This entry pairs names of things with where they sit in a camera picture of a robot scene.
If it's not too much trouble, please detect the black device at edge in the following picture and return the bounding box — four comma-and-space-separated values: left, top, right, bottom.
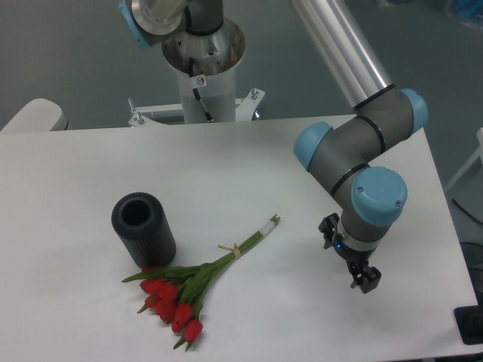
454, 305, 482, 345

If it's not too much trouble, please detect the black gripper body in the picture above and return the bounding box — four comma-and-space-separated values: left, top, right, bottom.
333, 233, 371, 266

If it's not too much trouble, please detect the black ribbed vase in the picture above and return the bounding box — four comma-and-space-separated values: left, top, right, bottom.
111, 192, 176, 268

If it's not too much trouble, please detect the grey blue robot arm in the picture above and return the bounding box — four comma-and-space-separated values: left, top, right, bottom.
118, 1, 428, 293

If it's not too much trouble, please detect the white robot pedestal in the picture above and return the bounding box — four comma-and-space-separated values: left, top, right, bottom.
128, 18, 266, 127

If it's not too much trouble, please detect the black cable on pedestal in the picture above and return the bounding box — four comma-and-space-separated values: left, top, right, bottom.
188, 56, 216, 124

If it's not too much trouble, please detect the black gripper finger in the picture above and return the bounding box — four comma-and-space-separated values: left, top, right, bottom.
318, 213, 340, 250
346, 260, 382, 293

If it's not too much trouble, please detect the white table frame right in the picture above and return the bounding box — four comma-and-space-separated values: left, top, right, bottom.
443, 127, 483, 193

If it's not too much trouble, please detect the red tulip bouquet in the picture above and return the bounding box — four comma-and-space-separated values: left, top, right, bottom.
123, 214, 281, 350

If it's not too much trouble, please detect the white chair back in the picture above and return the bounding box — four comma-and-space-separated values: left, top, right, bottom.
1, 98, 69, 135

